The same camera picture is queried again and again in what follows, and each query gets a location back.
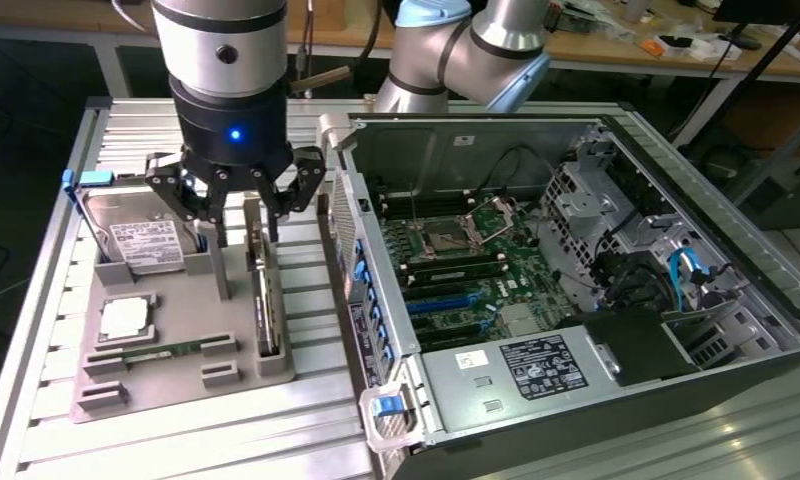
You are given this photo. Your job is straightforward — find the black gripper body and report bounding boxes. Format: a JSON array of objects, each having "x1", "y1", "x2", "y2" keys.
[{"x1": 167, "y1": 78, "x2": 294, "y2": 195}]

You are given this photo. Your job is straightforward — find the black graphics card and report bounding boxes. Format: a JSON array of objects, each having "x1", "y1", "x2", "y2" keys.
[{"x1": 245, "y1": 202, "x2": 286, "y2": 359}]

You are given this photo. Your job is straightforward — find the hard disk in blue carrier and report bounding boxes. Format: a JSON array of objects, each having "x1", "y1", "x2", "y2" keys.
[{"x1": 60, "y1": 169, "x2": 205, "y2": 277}]

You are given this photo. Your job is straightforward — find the CPU socket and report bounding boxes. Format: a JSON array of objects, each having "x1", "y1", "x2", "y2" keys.
[{"x1": 421, "y1": 218, "x2": 471, "y2": 255}]

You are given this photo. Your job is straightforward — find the silver CPU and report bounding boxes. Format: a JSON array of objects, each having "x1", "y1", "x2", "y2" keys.
[{"x1": 98, "y1": 298, "x2": 155, "y2": 339}]

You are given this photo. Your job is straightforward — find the open metal socket cover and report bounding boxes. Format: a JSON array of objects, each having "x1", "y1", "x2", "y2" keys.
[{"x1": 462, "y1": 196, "x2": 518, "y2": 245}]

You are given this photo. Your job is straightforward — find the green RAM stick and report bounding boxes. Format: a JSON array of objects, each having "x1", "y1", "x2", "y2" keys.
[{"x1": 122, "y1": 339, "x2": 205, "y2": 359}]

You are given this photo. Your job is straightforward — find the blue expansion slot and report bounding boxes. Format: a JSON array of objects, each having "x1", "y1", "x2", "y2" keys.
[{"x1": 405, "y1": 292, "x2": 477, "y2": 316}]

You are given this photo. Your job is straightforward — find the wooden desk with white legs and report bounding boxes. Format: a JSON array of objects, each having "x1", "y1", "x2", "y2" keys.
[{"x1": 0, "y1": 0, "x2": 401, "y2": 99}]

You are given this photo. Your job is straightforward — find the green motherboard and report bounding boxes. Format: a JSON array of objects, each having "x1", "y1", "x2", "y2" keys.
[{"x1": 370, "y1": 190, "x2": 574, "y2": 352}]

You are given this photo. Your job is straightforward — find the black expansion slot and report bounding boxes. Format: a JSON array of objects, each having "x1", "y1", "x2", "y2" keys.
[{"x1": 415, "y1": 329, "x2": 493, "y2": 352}]

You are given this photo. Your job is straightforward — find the grey parts rack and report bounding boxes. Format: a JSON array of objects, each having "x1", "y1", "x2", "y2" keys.
[{"x1": 68, "y1": 192, "x2": 298, "y2": 424}]

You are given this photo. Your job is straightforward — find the silver perforated disk bay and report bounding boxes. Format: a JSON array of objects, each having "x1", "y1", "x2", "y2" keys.
[{"x1": 538, "y1": 149, "x2": 682, "y2": 254}]

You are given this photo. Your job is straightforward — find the silver chipset heat sink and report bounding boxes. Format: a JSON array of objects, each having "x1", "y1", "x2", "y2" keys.
[{"x1": 503, "y1": 306, "x2": 551, "y2": 337}]

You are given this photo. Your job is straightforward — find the green circuit boards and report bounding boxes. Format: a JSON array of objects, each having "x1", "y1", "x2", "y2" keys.
[{"x1": 550, "y1": 0, "x2": 618, "y2": 34}]

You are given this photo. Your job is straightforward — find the grey power supply unit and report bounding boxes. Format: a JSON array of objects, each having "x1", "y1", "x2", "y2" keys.
[{"x1": 418, "y1": 323, "x2": 626, "y2": 435}]

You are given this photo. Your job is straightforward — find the grey cylinder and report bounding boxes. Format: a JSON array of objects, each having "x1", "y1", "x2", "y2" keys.
[{"x1": 622, "y1": 0, "x2": 656, "y2": 24}]

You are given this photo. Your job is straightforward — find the orange and black box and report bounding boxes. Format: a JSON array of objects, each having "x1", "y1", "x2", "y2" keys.
[{"x1": 637, "y1": 33, "x2": 696, "y2": 60}]

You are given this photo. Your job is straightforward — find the white plastic object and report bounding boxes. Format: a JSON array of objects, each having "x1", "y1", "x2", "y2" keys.
[{"x1": 689, "y1": 37, "x2": 741, "y2": 62}]

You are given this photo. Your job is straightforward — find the open black PC case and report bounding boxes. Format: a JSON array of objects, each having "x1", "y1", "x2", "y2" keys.
[{"x1": 311, "y1": 112, "x2": 800, "y2": 480}]

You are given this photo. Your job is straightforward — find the black monitor base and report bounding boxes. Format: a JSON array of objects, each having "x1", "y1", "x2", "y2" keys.
[{"x1": 718, "y1": 22, "x2": 765, "y2": 51}]

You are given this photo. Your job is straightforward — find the dark floor cabinet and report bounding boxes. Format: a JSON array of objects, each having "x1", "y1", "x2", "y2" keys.
[{"x1": 738, "y1": 159, "x2": 800, "y2": 232}]

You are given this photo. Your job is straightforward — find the dark computer monitor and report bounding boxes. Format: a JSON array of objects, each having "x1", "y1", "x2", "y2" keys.
[{"x1": 710, "y1": 0, "x2": 800, "y2": 26}]

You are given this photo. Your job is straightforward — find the cluttered wooden desk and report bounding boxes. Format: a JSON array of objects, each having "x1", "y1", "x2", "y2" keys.
[{"x1": 543, "y1": 0, "x2": 800, "y2": 147}]

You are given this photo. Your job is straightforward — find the black slanted pole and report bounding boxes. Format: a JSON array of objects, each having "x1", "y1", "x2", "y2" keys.
[{"x1": 669, "y1": 0, "x2": 800, "y2": 146}]

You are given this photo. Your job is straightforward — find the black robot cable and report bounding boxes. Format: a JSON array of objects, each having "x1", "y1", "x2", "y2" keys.
[{"x1": 353, "y1": 0, "x2": 383, "y2": 62}]

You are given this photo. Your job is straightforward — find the black wire loop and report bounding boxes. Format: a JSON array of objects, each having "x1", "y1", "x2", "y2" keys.
[{"x1": 487, "y1": 143, "x2": 555, "y2": 195}]

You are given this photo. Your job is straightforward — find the black disk bay wires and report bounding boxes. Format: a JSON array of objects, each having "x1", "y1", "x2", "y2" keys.
[{"x1": 590, "y1": 248, "x2": 749, "y2": 314}]

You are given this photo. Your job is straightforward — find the blue wire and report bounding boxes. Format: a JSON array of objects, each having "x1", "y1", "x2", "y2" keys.
[{"x1": 665, "y1": 247, "x2": 712, "y2": 312}]

